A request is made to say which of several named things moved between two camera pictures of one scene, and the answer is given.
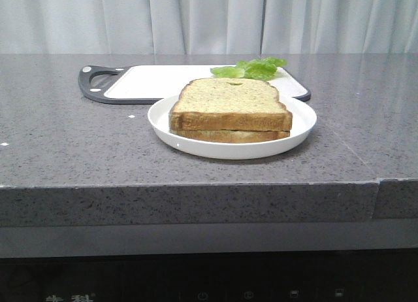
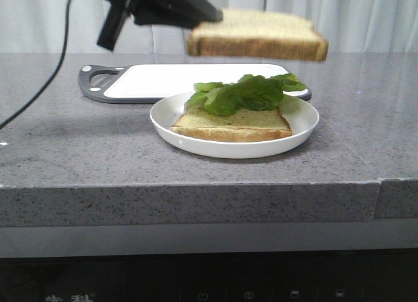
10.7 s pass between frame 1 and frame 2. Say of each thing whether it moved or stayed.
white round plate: stayed
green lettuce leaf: moved
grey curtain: stayed
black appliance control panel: stayed
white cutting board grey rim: stayed
